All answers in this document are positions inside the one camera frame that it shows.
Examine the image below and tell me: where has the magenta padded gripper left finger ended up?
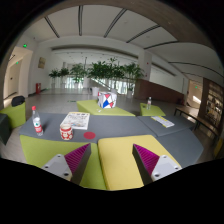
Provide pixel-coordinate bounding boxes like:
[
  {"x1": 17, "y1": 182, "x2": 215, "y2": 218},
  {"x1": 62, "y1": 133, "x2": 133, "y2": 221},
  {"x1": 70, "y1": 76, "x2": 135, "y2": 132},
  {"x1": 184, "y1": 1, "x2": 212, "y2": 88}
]
[{"x1": 42, "y1": 144, "x2": 91, "y2": 185}]

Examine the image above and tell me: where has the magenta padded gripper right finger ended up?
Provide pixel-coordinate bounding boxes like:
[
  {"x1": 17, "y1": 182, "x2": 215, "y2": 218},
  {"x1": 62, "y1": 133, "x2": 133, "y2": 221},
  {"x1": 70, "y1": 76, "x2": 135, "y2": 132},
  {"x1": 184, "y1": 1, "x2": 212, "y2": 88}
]
[{"x1": 132, "y1": 144, "x2": 182, "y2": 185}]

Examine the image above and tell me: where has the clear water bottle red cap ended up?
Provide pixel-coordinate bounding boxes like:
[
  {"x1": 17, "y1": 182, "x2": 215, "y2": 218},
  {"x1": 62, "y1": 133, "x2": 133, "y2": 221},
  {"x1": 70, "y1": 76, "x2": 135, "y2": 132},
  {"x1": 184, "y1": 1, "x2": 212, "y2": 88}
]
[{"x1": 32, "y1": 106, "x2": 43, "y2": 136}]

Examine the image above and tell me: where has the distant clear water bottle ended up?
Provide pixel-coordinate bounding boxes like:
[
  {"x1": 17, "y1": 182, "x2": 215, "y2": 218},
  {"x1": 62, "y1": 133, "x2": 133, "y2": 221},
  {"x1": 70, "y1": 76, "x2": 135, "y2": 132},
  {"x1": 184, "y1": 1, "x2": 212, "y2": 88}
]
[{"x1": 147, "y1": 97, "x2": 152, "y2": 110}]

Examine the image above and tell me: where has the yellow front seat block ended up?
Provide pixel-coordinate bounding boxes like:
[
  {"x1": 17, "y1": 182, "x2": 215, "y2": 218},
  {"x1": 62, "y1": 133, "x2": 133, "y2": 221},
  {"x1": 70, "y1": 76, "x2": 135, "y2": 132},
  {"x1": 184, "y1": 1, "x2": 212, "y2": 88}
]
[{"x1": 98, "y1": 135, "x2": 178, "y2": 190}]

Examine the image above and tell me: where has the red white patterned cup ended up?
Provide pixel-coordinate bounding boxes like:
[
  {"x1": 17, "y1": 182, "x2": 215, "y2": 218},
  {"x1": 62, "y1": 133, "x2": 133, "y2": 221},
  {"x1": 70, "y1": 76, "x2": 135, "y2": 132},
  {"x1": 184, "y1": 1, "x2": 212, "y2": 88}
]
[{"x1": 60, "y1": 124, "x2": 73, "y2": 140}]

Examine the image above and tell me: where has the red round coaster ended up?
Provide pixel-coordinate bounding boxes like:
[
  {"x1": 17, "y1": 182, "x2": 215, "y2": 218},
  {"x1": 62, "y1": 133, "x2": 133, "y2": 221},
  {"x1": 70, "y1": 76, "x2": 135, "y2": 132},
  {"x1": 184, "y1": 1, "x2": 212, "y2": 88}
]
[{"x1": 84, "y1": 132, "x2": 96, "y2": 139}]

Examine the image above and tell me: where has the yellow-green front seat block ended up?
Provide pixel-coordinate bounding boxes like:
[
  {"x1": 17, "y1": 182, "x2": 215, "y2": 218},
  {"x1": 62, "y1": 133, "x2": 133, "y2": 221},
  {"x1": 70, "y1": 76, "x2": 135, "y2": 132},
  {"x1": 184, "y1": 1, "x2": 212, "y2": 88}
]
[{"x1": 20, "y1": 135, "x2": 106, "y2": 190}]

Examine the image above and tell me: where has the grey right table section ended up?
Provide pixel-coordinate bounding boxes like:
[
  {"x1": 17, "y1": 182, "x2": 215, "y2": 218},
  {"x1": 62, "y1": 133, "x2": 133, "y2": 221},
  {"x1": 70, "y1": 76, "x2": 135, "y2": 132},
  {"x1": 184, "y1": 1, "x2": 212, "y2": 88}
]
[{"x1": 138, "y1": 116, "x2": 204, "y2": 168}]

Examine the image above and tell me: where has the open magazine on table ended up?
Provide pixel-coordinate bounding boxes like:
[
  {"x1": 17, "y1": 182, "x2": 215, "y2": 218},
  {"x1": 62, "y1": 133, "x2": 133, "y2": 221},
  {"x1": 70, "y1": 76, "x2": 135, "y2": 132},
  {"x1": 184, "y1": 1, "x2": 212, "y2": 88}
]
[{"x1": 62, "y1": 112, "x2": 90, "y2": 130}]

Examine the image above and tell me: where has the yellow booklet on grey table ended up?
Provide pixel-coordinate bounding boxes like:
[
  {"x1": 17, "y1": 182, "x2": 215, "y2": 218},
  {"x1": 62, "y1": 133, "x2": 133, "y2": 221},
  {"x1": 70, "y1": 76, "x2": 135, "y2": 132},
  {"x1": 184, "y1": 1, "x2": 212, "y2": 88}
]
[{"x1": 152, "y1": 116, "x2": 174, "y2": 128}]

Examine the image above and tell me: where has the grey hexagonal table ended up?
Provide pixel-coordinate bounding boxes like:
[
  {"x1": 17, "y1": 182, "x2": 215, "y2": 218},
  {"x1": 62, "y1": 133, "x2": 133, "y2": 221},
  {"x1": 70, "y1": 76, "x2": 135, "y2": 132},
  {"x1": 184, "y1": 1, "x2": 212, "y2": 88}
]
[{"x1": 19, "y1": 113, "x2": 155, "y2": 143}]

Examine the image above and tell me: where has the small green side table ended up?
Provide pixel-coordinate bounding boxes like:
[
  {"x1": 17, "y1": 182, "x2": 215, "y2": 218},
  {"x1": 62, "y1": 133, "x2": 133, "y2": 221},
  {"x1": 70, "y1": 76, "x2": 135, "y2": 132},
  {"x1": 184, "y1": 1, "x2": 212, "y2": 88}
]
[{"x1": 140, "y1": 103, "x2": 165, "y2": 116}]

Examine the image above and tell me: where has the green far table block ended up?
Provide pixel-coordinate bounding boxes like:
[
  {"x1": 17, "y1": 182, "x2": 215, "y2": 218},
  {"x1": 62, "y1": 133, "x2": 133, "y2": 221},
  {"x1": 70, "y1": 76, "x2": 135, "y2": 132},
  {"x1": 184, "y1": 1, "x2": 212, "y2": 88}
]
[{"x1": 76, "y1": 100, "x2": 132, "y2": 116}]

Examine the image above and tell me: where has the wooden bench at right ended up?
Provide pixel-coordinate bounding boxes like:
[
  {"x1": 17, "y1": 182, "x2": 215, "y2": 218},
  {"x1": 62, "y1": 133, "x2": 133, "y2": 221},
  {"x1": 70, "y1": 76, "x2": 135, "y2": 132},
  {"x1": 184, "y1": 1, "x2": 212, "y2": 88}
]
[{"x1": 174, "y1": 106, "x2": 220, "y2": 137}]

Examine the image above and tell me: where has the geometric red blue white stool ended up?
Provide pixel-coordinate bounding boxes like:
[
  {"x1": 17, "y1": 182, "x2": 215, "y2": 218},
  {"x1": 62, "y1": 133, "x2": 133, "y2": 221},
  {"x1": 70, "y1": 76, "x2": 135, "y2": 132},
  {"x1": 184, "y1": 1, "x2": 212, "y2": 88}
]
[{"x1": 98, "y1": 92, "x2": 117, "y2": 109}]

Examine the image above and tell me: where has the green chair at left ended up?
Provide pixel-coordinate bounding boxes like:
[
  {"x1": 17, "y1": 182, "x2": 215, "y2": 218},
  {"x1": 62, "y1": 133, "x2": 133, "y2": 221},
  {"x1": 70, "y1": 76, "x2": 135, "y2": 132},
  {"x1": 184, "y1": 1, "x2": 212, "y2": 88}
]
[{"x1": 0, "y1": 103, "x2": 26, "y2": 129}]

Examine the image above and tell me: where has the wooden bookshelf at right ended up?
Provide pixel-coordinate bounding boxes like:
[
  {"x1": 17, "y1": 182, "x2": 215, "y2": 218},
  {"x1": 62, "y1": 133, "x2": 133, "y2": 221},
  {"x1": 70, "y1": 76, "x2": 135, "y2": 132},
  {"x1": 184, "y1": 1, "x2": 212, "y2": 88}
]
[{"x1": 198, "y1": 78, "x2": 224, "y2": 128}]

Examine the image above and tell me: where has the black bag on chair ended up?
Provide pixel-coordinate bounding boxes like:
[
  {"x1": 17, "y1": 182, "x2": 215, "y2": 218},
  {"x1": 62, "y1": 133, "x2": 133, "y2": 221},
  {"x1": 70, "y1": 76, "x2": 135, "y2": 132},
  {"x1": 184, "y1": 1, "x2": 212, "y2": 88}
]
[{"x1": 11, "y1": 95, "x2": 25, "y2": 107}]

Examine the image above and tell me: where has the red fire extinguisher box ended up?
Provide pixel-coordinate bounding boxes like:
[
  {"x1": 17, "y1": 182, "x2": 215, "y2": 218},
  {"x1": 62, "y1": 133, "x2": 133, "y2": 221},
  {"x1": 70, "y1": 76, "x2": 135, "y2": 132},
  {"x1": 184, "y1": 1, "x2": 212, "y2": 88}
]
[{"x1": 36, "y1": 83, "x2": 41, "y2": 94}]

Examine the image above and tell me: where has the row of potted plants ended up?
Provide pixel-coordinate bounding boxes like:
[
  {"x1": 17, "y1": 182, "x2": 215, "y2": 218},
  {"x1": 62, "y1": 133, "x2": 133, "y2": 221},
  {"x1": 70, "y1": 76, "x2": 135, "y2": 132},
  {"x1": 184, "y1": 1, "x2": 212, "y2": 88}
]
[{"x1": 49, "y1": 58, "x2": 143, "y2": 91}]

